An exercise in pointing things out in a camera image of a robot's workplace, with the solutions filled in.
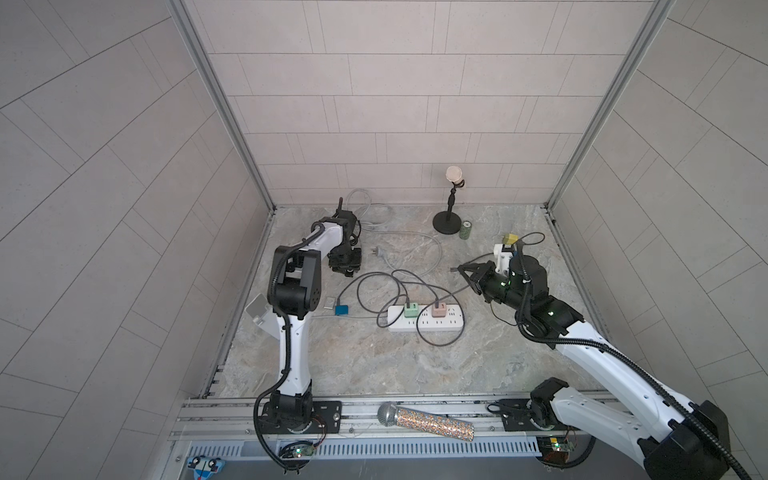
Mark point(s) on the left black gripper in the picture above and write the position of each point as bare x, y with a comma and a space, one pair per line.
353, 263

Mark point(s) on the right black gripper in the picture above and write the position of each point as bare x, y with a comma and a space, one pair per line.
478, 284

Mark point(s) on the yellow charger plug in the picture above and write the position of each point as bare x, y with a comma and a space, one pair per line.
510, 239

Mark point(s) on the white power strip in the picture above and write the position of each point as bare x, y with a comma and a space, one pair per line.
453, 322

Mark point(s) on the pink charger plug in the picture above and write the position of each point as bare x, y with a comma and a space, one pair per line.
439, 310

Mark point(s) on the green charger plug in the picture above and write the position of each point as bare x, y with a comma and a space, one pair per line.
411, 310

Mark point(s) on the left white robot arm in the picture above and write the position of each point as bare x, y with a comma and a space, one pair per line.
293, 293

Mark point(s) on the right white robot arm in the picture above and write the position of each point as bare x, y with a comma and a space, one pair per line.
666, 433

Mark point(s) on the green camouflage tape roll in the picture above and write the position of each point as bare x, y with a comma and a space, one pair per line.
465, 230

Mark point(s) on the beige microphone on stand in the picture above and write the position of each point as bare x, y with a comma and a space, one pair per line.
448, 222

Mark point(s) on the grey plastic holder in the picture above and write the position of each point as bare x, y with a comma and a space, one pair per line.
263, 316

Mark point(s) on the glitter handheld microphone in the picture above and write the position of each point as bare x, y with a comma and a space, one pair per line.
390, 414

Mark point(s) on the right circuit board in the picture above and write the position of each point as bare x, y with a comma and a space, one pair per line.
557, 450

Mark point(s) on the circuit board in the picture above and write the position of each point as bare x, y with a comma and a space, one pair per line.
297, 450
557, 450

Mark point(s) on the left circuit board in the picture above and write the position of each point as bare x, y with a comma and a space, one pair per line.
297, 450

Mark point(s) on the blue toy figure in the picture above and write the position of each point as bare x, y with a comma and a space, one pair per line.
204, 467

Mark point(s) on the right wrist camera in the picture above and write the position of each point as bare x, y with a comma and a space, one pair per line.
503, 254

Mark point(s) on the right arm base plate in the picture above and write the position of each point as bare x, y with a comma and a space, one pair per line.
517, 415

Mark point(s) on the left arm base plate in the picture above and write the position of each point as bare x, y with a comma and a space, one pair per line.
322, 417

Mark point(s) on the aluminium rail frame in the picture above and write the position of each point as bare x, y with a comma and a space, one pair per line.
223, 427

